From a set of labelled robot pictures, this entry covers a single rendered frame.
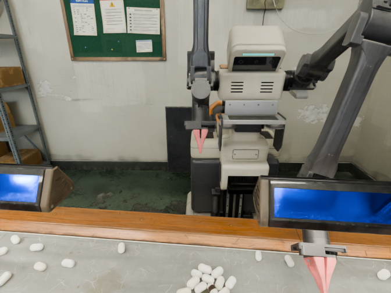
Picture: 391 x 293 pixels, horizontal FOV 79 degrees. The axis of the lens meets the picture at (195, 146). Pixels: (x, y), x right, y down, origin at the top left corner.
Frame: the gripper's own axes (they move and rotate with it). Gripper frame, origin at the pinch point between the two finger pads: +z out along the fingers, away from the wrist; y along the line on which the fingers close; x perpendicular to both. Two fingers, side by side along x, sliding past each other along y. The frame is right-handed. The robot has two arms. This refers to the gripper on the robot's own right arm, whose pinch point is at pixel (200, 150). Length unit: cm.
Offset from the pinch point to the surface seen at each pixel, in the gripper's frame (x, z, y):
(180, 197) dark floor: 149, 36, -17
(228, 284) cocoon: -14.9, 34.3, 7.1
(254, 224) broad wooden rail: 3.8, 24.0, 18.1
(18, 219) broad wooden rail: 5, 24, -62
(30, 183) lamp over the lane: -35.6, 8.0, -29.5
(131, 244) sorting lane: -1.2, 29.4, -21.3
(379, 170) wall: 153, 9, 173
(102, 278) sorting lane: -11.9, 34.8, -25.8
